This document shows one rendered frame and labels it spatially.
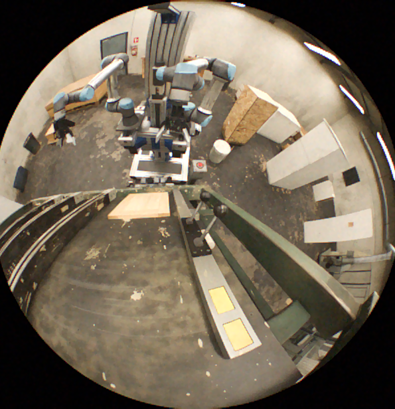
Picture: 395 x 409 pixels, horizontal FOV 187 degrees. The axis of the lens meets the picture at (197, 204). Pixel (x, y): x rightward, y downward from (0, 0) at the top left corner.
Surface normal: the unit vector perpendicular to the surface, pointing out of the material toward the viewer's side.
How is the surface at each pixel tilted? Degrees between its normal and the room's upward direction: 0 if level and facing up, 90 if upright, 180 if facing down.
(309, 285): 90
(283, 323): 58
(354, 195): 90
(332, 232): 90
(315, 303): 90
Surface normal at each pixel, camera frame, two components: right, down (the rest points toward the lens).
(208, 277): 0.04, -0.94
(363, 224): -0.97, -0.08
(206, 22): -0.04, 0.97
